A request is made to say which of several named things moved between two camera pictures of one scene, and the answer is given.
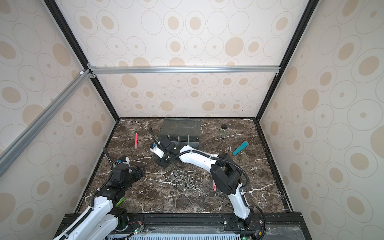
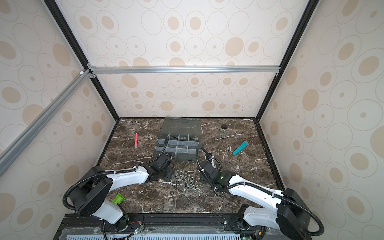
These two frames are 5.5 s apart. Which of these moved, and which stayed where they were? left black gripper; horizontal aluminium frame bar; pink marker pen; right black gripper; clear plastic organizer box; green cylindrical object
Moved: left black gripper; right black gripper
Stayed: pink marker pen; clear plastic organizer box; horizontal aluminium frame bar; green cylindrical object
